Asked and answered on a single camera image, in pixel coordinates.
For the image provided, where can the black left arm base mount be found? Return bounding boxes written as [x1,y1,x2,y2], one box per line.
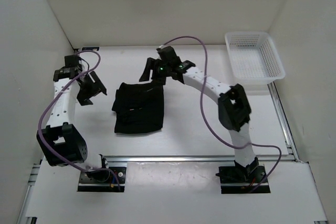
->
[77,163,127,193]

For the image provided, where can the black shorts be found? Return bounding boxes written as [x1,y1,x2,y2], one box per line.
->
[111,82,164,134]

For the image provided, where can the white perforated plastic basket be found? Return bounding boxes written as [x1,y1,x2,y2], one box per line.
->
[225,31,286,87]

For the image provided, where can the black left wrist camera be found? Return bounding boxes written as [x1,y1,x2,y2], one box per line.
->
[64,55,82,70]

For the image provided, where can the aluminium rail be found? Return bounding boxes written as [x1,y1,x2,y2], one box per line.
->
[266,83,328,223]
[106,154,295,162]
[18,48,81,224]

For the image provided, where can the aluminium right side rail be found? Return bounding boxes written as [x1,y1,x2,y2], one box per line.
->
[266,83,328,223]

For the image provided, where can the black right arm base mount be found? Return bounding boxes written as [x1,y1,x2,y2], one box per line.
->
[215,165,270,194]

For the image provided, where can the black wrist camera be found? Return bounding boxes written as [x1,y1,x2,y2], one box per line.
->
[156,46,181,66]
[64,55,82,70]

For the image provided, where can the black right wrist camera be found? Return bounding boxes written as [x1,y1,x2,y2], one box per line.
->
[156,46,181,66]

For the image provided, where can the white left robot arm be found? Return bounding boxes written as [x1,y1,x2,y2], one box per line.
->
[37,67,110,182]

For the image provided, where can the aluminium front rail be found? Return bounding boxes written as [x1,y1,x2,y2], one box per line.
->
[106,154,295,162]

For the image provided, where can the aluminium left side rail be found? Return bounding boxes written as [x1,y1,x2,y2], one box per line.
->
[18,48,81,224]

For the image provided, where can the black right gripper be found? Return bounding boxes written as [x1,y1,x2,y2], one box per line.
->
[139,57,172,86]

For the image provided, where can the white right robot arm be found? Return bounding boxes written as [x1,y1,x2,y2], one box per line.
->
[139,58,259,182]

